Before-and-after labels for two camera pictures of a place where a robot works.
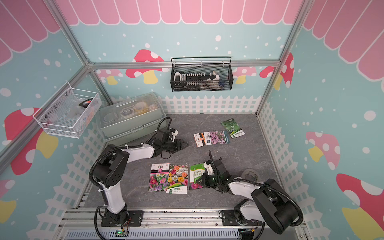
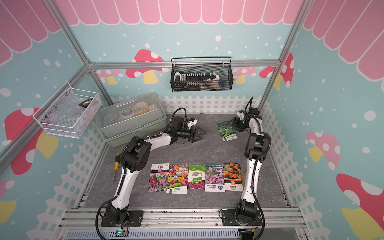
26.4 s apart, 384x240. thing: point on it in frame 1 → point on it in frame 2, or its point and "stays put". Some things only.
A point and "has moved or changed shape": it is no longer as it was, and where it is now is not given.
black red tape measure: [85, 103] stays put
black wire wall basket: [197, 74] stays put
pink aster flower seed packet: [159, 177] stays put
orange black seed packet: [202, 139] → [232, 175]
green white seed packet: [196, 172] stays put
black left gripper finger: [182, 144] → [198, 131]
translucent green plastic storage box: [130, 117] stays put
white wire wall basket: [68, 111] stays put
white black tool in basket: [195, 81] stays put
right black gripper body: [211, 181] → [240, 126]
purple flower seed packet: [216, 137] has moved or changed shape
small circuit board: [120, 233] stays put
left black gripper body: [170, 146] → [186, 133]
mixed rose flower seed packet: [178, 177] stays put
